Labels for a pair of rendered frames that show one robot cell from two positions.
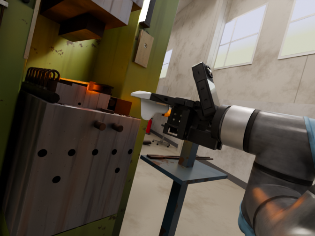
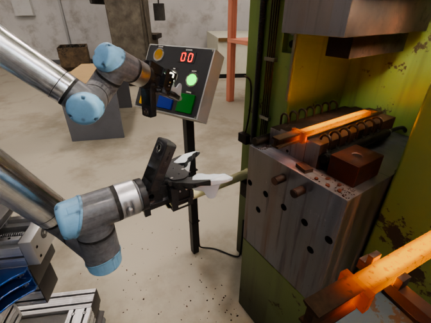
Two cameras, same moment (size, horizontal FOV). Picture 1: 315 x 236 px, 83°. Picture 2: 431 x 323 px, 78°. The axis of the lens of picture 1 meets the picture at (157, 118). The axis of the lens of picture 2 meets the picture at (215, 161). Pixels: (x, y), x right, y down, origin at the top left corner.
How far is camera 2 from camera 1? 0.88 m
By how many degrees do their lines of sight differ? 102
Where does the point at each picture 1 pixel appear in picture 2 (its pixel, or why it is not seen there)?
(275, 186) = not seen: hidden behind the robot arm
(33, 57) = (365, 82)
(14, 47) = (281, 91)
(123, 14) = (336, 23)
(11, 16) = (279, 66)
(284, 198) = not seen: hidden behind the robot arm
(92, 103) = (299, 154)
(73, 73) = (421, 97)
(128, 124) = (322, 197)
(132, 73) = not seen: outside the picture
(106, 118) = (292, 175)
